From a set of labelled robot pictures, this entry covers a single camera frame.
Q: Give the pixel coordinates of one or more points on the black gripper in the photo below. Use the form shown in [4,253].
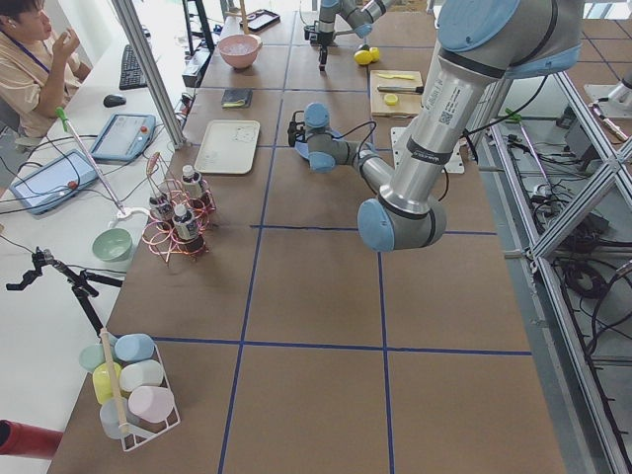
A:
[298,146]
[323,40]

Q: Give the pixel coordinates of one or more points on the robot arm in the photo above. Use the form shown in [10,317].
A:
[359,19]
[478,43]

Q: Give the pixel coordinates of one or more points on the yellow lemon front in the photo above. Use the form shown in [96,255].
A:
[363,57]

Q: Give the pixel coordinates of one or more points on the yellow lemon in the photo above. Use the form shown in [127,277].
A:
[363,57]
[374,53]

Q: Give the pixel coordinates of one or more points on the yellow lemon rear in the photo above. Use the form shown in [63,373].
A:
[374,53]

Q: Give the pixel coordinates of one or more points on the cream bear tray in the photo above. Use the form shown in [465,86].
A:
[228,147]

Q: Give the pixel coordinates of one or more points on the grey folded cloth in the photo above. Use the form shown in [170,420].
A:
[236,98]

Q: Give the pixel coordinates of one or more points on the lemon half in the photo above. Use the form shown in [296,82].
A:
[391,99]

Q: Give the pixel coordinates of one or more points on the pink bowl of ice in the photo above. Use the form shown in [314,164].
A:
[240,51]

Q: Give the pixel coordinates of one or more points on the yellow plastic knife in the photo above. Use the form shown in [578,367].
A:
[397,76]

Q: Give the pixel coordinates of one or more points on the wooden cutting board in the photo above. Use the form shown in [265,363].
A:
[409,104]

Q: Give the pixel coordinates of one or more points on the dark bottle white cap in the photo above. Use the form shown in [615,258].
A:
[187,229]

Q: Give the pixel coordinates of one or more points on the blue teach pendant far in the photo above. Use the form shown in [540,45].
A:
[123,138]

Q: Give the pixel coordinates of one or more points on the blue teach pendant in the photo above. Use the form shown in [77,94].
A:
[54,183]
[123,138]

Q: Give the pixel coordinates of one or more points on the black keyboard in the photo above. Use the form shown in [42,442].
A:
[131,75]

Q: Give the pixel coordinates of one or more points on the black computer mouse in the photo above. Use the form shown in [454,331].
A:
[114,100]

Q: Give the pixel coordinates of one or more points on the mint green bowl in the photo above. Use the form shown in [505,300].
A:
[112,245]

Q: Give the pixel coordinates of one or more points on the blue teach pendant near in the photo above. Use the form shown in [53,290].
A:
[54,183]

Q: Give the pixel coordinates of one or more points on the seated person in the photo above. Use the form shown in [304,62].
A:
[40,70]

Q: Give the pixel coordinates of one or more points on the white cup rack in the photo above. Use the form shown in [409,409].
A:
[131,386]

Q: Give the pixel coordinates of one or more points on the copper wire bottle rack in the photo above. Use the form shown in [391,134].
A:
[166,243]

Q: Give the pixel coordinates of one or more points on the aluminium frame post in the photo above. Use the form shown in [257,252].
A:
[131,26]

